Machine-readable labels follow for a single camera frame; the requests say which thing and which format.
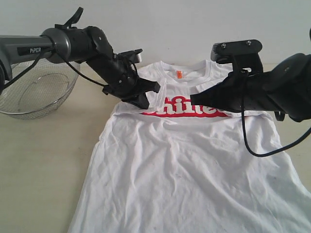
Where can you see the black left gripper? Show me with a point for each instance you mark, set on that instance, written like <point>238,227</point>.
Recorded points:
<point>123,82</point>

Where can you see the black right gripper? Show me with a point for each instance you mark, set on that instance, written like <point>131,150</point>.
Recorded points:
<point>226,95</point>

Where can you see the white t-shirt red logo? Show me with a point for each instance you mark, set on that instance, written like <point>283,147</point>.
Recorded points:
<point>183,168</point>

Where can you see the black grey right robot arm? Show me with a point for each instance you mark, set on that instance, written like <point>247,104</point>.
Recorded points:
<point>285,90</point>

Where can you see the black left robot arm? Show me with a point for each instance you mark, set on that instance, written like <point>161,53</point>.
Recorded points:
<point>61,44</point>

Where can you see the metal mesh strainer bowl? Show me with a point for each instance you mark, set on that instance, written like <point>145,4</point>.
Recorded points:
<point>39,92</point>

